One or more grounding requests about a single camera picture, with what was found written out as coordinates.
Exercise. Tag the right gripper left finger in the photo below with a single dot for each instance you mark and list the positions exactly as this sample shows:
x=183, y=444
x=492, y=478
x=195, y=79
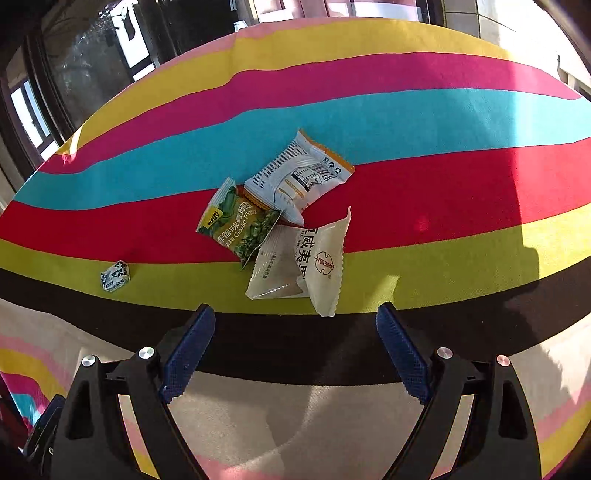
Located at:
x=91, y=441

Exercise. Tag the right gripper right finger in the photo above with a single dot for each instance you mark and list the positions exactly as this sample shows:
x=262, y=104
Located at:
x=500, y=439

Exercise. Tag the small blue white candy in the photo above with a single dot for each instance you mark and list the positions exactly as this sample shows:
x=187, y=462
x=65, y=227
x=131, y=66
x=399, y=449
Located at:
x=115, y=276

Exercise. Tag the green pea snack bag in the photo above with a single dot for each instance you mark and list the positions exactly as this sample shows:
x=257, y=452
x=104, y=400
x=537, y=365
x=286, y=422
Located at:
x=235, y=223

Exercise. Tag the white red-logo pastry pack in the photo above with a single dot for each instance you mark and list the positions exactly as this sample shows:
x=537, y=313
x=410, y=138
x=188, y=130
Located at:
x=297, y=262

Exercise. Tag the white orange snack bag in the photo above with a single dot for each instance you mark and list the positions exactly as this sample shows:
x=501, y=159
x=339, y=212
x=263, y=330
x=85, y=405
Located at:
x=303, y=172

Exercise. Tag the striped colourful tablecloth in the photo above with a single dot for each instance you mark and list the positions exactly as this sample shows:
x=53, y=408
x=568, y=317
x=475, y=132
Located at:
x=470, y=208

